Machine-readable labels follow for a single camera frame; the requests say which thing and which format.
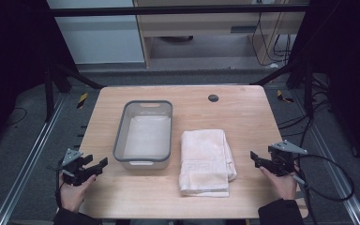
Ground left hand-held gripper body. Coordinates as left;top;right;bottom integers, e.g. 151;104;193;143
60;148;97;188

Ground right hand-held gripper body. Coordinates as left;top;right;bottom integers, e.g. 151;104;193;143
267;140;309;178

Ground grey plastic basin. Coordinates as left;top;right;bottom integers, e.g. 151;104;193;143
112;99;173;171

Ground white towel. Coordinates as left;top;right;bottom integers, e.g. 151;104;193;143
178;128;238;199

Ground person's left hand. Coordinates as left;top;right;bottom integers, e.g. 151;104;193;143
58;172;98;214

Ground person's right hand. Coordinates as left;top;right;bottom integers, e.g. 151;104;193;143
259;165;298;202

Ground yellow black striped tape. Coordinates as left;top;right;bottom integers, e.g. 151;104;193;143
276;89;295;104
76;91;89;110

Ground black metal stand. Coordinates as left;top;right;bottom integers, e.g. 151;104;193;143
248;54;316;120
42;60;106;124

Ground black curtain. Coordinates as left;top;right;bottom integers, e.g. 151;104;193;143
0;0;79;158
289;0;360;176

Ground white cabinet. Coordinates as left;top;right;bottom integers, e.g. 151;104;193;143
46;0;146;66

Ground light wooden desk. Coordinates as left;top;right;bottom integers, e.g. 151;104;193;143
132;0;311;69

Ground black horizontal metal bar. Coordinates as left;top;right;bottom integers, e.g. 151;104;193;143
47;3;311;18

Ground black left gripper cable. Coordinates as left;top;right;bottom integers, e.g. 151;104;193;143
53;158;65;210

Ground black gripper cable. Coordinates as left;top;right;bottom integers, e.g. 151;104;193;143
53;158;65;210
291;154;356;225

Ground aluminium floor rail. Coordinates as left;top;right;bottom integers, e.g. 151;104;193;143
290;90;360;225
0;93;68;225

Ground black floor cables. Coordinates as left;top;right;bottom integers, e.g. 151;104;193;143
276;74;334;139

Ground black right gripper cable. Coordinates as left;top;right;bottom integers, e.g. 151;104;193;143
291;154;356;225

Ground thin black floor cable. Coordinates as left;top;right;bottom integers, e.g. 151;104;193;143
5;106;28;127

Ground black hanging desk cables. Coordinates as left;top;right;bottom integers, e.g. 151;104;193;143
250;11;293;68

